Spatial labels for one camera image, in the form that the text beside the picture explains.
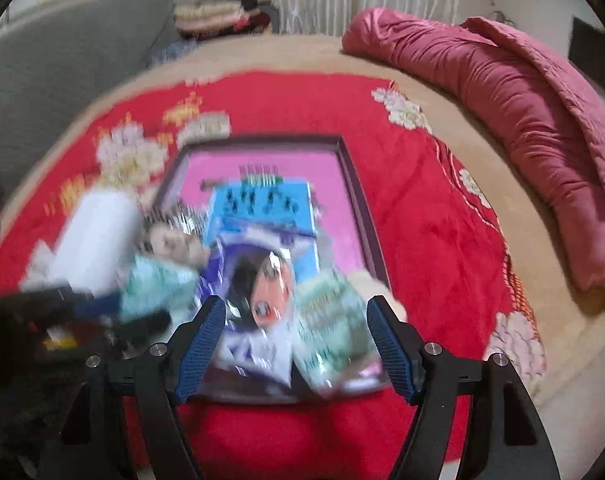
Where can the stack of folded clothes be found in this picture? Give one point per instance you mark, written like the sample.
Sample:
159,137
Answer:
217,15

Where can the grey padded headboard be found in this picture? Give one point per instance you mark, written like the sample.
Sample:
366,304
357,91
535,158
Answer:
57,70

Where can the beige bed sheet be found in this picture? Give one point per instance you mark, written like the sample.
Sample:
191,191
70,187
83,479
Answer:
542,240

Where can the blue packet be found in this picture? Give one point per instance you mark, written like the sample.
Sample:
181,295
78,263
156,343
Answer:
262,205

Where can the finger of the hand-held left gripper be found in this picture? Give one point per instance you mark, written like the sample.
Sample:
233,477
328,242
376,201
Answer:
67,300
140,326

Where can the purple cartoon print packet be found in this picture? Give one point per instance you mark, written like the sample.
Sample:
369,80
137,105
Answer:
262,285

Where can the black monitor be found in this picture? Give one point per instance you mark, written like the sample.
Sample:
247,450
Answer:
592,60

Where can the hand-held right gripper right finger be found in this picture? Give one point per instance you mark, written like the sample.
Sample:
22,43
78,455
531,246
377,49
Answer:
390,350

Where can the red floral blanket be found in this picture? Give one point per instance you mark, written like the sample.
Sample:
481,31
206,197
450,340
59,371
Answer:
432,240

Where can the dark box with pink inside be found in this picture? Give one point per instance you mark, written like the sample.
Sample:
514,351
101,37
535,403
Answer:
342,200

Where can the pink quilt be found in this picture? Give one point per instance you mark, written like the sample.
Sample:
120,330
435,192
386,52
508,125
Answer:
507,100

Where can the blue patterned cloth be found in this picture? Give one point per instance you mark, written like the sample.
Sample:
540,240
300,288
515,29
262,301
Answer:
175,50

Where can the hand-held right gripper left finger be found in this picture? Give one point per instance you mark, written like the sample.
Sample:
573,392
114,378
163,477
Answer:
205,345

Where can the leopard print cloth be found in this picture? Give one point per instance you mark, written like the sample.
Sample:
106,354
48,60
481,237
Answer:
182,217

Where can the beige sponge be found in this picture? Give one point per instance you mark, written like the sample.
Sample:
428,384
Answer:
382,286

